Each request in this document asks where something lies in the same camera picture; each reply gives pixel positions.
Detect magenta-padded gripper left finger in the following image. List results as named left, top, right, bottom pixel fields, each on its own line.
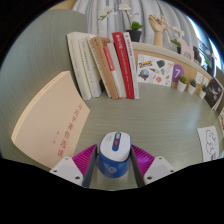
left=49, top=143, right=100, bottom=189

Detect green desk partition panel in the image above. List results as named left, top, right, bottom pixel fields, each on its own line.
left=0, top=8, right=98, bottom=158

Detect purple round number sign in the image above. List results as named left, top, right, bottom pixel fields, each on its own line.
left=171, top=64, right=186, bottom=84

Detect cream book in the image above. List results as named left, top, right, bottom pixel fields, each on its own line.
left=78, top=35, right=103, bottom=98

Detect white sticker sheet card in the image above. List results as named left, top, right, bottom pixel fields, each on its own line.
left=136, top=54, right=175, bottom=88

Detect thick white book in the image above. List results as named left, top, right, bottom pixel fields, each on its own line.
left=66, top=31, right=93, bottom=101

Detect wooden mannequin figure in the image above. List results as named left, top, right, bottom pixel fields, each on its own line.
left=163, top=20, right=182, bottom=46

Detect light grey curtain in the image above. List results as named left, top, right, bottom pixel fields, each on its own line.
left=71, top=0, right=201, bottom=46

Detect thin white and red book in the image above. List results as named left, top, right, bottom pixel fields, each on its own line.
left=103, top=42, right=128, bottom=99

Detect white wall socket plate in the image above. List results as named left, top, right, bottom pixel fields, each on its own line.
left=194, top=71, right=205, bottom=85

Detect blue and white computer mouse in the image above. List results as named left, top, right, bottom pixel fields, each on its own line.
left=95, top=131, right=133, bottom=179

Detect black cover book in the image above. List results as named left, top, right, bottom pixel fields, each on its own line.
left=203, top=77, right=224, bottom=111

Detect brown book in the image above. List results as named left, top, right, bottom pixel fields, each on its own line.
left=89, top=35, right=120, bottom=100

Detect small succulent in white pot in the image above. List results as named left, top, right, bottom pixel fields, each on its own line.
left=198, top=84, right=208, bottom=100
left=187, top=78, right=198, bottom=96
left=176, top=75, right=188, bottom=93

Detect white cartoon-print mouse pad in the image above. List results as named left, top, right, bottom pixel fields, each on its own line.
left=196, top=125, right=221, bottom=163

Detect beige book with red text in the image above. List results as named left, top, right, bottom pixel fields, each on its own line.
left=10, top=70, right=91, bottom=169

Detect white orchid flowers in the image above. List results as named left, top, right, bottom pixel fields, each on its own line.
left=173, top=26, right=185, bottom=38

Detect black horse figure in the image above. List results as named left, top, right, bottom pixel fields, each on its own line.
left=192, top=45, right=205, bottom=64

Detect pink horse figure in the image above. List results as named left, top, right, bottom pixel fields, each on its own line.
left=176, top=36, right=195, bottom=62

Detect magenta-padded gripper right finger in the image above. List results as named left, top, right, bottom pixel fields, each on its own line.
left=129, top=143, right=176, bottom=188

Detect wooden hand model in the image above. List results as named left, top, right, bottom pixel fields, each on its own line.
left=148, top=14, right=168, bottom=48

